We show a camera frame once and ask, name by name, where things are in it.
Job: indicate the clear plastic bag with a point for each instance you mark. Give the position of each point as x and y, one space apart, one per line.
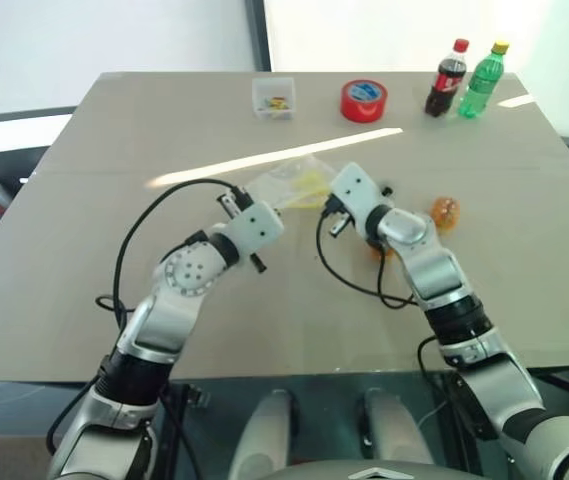
284 182

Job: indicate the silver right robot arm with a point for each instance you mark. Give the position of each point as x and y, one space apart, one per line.
424 250

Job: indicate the orange wrapped snack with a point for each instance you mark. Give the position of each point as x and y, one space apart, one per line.
446 212
378 254

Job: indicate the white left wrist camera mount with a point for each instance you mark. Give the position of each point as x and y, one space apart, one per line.
256 227

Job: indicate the dark window frame post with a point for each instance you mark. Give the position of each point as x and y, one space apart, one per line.
262 35

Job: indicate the clear plastic box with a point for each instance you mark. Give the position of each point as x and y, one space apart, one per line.
274 100

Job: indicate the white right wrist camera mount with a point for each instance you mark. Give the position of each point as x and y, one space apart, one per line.
354 192

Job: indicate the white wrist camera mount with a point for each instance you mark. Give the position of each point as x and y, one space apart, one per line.
354 192
256 227

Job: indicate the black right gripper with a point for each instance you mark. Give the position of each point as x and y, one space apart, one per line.
340 218

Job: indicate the green bottle yellow cap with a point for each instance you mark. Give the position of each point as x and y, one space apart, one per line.
480 82

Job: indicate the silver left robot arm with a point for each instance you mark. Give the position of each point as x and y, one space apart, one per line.
184 272

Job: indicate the red tape roll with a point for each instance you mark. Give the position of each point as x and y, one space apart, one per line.
362 100

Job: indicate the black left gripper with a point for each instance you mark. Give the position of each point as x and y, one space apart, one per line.
236 201

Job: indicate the dark rounded torso cover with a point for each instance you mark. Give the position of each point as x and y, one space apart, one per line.
364 474

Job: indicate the grey rounded robot leg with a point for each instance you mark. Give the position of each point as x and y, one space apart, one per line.
264 435
396 435

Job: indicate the cola bottle red cap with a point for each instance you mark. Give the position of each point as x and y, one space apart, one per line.
445 80

